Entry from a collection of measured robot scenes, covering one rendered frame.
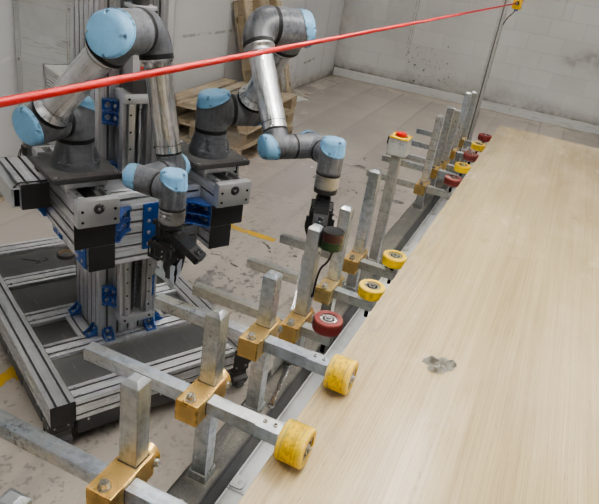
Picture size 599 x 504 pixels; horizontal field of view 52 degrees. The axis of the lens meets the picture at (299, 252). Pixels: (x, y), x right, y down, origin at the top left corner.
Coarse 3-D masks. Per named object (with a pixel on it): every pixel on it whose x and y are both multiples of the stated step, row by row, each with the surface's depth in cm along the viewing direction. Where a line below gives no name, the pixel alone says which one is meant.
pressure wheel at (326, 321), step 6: (318, 312) 166; (324, 312) 166; (330, 312) 167; (318, 318) 163; (324, 318) 164; (330, 318) 164; (336, 318) 165; (312, 324) 165; (318, 324) 162; (324, 324) 161; (330, 324) 162; (336, 324) 162; (342, 324) 164; (318, 330) 162; (324, 330) 161; (330, 330) 161; (336, 330) 162; (330, 336) 162; (324, 348) 168
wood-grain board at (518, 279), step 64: (512, 128) 401; (512, 192) 284; (576, 192) 298; (448, 256) 211; (512, 256) 219; (576, 256) 228; (384, 320) 168; (448, 320) 173; (512, 320) 179; (576, 320) 184; (320, 384) 140; (384, 384) 143; (448, 384) 147; (512, 384) 151; (576, 384) 155; (320, 448) 122; (384, 448) 125; (448, 448) 128; (512, 448) 130; (576, 448) 133
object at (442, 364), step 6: (426, 360) 153; (432, 360) 153; (438, 360) 153; (444, 360) 152; (450, 360) 154; (432, 366) 150; (438, 366) 150; (444, 366) 152; (450, 366) 152; (456, 366) 154; (438, 372) 150; (444, 372) 151
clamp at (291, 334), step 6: (294, 312) 171; (312, 312) 173; (288, 318) 168; (294, 318) 168; (300, 318) 169; (306, 318) 169; (312, 318) 174; (282, 324) 165; (300, 324) 166; (282, 330) 166; (288, 330) 165; (294, 330) 164; (300, 330) 167; (282, 336) 167; (288, 336) 166; (294, 336) 165; (300, 336) 169; (294, 342) 166
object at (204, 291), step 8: (200, 288) 177; (208, 288) 178; (216, 288) 178; (200, 296) 178; (208, 296) 177; (216, 296) 176; (224, 296) 175; (232, 296) 176; (224, 304) 175; (232, 304) 174; (240, 304) 173; (248, 304) 173; (256, 304) 174; (240, 312) 174; (248, 312) 173; (256, 312) 172; (280, 312) 172; (304, 328) 167; (312, 328) 167; (304, 336) 168; (312, 336) 167; (320, 336) 165; (328, 344) 165
